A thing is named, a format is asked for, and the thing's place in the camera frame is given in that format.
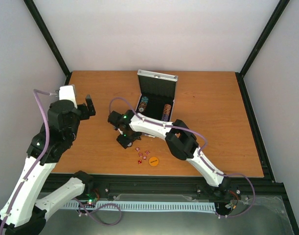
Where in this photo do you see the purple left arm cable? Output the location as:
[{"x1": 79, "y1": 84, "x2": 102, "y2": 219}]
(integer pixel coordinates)
[{"x1": 0, "y1": 89, "x2": 123, "y2": 235}]

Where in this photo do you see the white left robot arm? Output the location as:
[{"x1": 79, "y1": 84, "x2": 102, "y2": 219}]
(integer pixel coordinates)
[{"x1": 0, "y1": 95, "x2": 96, "y2": 235}]

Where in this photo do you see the red poker chip stack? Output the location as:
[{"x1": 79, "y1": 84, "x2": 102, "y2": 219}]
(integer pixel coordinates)
[{"x1": 163, "y1": 104, "x2": 172, "y2": 115}]

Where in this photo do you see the aluminium poker case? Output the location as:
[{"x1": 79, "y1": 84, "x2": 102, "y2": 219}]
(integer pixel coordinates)
[{"x1": 136, "y1": 70, "x2": 178, "y2": 121}]

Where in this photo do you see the orange dealer button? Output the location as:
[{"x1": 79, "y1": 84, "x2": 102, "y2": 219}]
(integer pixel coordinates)
[{"x1": 149, "y1": 157, "x2": 159, "y2": 166}]

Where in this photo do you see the blue poker chip stack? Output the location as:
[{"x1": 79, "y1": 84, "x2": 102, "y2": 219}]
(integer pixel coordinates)
[{"x1": 140, "y1": 96, "x2": 149, "y2": 104}]

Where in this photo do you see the brown poker chip stack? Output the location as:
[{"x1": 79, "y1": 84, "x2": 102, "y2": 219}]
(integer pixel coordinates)
[{"x1": 138, "y1": 102, "x2": 147, "y2": 113}]

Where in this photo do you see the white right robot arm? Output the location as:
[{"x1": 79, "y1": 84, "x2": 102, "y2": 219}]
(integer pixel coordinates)
[{"x1": 108, "y1": 110, "x2": 230, "y2": 198}]

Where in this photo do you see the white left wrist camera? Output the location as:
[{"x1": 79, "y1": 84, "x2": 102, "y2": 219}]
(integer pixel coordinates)
[{"x1": 49, "y1": 85, "x2": 77, "y2": 108}]

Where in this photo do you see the purple poker chip stack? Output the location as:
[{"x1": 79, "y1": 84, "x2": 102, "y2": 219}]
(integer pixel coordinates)
[{"x1": 161, "y1": 114, "x2": 169, "y2": 122}]

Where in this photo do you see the light blue cable duct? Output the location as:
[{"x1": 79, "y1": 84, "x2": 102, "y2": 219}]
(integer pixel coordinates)
[{"x1": 62, "y1": 200, "x2": 216, "y2": 213}]

